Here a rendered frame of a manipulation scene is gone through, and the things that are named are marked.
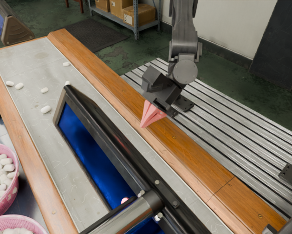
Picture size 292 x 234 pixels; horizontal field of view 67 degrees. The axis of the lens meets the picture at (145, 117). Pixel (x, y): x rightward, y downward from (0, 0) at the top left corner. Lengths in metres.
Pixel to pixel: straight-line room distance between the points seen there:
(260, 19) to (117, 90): 1.84
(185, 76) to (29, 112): 0.63
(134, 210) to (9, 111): 0.79
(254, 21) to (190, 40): 1.92
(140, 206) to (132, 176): 0.04
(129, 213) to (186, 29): 0.53
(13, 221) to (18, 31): 0.48
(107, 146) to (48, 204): 0.41
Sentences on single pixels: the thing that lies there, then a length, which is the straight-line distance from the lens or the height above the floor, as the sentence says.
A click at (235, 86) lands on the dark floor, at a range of 2.35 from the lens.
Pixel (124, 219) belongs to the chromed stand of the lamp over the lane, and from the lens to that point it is 0.22.
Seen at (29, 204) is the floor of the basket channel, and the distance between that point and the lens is 0.79.
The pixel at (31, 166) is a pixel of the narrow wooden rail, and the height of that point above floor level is 0.76.
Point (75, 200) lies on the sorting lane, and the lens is 0.67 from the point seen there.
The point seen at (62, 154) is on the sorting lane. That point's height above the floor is 0.74.
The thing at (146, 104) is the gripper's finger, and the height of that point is 0.92.
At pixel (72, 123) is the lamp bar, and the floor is 1.08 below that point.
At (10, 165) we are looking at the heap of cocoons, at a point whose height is 0.73.
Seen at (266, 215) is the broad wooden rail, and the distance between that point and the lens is 0.67.
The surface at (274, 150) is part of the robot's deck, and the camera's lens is 0.93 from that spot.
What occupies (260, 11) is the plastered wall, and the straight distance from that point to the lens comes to 2.48.
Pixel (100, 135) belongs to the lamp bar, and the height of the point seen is 1.11.
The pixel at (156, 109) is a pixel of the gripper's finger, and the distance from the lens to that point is 0.59.
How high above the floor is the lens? 1.32
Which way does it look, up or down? 45 degrees down
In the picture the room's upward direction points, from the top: straight up
